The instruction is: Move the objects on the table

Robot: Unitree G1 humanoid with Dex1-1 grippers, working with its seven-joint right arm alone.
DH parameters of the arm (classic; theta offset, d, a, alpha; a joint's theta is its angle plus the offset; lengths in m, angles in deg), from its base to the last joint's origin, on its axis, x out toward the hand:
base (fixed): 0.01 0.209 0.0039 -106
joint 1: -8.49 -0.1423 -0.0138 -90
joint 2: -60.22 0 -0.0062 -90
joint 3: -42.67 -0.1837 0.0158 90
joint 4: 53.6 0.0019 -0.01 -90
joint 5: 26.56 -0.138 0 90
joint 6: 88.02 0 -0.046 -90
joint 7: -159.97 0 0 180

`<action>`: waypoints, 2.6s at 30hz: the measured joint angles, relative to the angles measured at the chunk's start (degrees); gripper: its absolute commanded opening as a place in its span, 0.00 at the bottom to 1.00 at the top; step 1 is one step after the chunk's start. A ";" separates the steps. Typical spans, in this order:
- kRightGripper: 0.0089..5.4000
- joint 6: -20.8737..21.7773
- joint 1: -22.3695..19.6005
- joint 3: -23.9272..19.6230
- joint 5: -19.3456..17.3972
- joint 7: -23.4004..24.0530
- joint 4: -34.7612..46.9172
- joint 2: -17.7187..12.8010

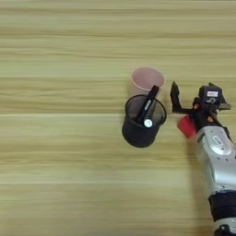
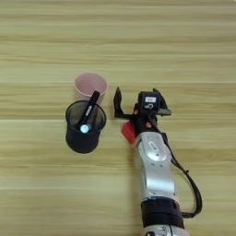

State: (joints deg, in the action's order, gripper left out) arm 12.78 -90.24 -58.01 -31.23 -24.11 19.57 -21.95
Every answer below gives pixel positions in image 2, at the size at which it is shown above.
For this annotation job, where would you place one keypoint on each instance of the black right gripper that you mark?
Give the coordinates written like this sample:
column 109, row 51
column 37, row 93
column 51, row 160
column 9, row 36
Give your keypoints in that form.
column 143, row 123

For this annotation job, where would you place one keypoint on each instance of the red cube block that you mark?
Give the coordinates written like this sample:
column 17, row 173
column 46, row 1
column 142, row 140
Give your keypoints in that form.
column 127, row 132

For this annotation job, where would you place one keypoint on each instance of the pink plastic cup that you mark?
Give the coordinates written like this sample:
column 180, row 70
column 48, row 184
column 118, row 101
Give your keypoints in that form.
column 89, row 83

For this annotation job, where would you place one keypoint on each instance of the black mesh pen holder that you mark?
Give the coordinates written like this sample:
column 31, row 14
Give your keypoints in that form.
column 80, row 144

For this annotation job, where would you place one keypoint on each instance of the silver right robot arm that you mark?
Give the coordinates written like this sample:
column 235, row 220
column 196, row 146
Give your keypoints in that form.
column 156, row 178

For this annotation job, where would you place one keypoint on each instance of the black marker pen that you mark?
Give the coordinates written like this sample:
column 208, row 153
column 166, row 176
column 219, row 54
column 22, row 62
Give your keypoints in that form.
column 92, row 103

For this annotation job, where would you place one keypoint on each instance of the white capped pen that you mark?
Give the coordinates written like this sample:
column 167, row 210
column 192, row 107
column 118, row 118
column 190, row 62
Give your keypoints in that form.
column 84, row 128

